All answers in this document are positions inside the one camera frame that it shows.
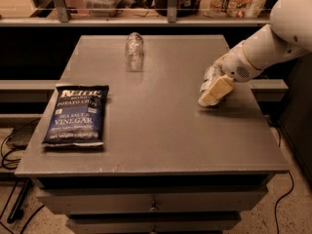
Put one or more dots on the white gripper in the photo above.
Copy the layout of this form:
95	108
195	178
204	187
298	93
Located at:
236	64

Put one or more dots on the silver green 7up can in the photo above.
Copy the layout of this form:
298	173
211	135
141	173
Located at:
212	81

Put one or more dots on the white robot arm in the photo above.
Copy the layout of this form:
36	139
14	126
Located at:
287	36

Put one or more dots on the colourful snack bag on shelf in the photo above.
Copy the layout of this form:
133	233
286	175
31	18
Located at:
237	9

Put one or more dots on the blue kettle chip bag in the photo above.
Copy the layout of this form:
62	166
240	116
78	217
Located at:
78	117

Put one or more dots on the clear plastic water bottle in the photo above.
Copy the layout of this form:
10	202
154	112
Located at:
134	52

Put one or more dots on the grey upper drawer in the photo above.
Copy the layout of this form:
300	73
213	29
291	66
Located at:
150	200

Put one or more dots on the grey drawer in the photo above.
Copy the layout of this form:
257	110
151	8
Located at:
150	200
188	223

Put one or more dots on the grey lower drawer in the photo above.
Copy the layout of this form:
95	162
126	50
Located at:
188	223

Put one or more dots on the black power adapter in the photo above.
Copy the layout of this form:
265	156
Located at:
20	137

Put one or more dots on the grey metal shelf frame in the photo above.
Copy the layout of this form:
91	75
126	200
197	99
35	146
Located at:
75	13

